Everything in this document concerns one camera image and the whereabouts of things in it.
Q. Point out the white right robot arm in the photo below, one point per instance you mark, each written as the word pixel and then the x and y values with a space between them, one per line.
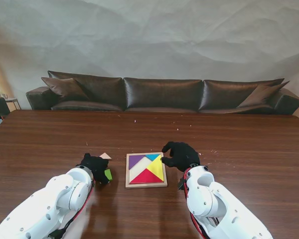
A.
pixel 214 204

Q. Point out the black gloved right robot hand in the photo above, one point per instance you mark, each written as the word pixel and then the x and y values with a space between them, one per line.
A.
pixel 184 156

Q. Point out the small blue tangram triangle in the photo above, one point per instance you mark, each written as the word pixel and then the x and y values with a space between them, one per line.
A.
pixel 153 156

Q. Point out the large red tangram triangle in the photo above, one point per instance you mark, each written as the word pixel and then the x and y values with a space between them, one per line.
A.
pixel 146 177

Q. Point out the dark brown leather sofa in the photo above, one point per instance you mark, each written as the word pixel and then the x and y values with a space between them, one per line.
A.
pixel 162 94

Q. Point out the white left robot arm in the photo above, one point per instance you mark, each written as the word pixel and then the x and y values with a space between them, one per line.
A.
pixel 47 204

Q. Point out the small metal side table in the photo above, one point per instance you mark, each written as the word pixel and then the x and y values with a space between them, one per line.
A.
pixel 13 100

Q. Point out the green tangram square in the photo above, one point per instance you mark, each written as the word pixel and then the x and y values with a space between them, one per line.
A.
pixel 109 174

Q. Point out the small beige tangram triangle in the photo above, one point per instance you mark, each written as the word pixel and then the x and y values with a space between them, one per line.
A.
pixel 105 156

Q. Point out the purple tangram triangle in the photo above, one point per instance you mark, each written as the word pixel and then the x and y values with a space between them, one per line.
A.
pixel 134 161

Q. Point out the large yellow tangram triangle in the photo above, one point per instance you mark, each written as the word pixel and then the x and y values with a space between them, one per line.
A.
pixel 156 168

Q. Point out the white crumpled backdrop sheet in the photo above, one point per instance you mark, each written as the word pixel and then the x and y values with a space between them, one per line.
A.
pixel 149 37

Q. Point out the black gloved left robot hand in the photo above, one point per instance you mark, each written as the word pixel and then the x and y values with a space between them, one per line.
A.
pixel 96 165

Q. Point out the light wooden square tray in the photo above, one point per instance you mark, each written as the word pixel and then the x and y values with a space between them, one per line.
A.
pixel 142 165

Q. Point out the brown throw cushion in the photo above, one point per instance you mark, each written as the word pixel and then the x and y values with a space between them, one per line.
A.
pixel 64 88
pixel 260 95

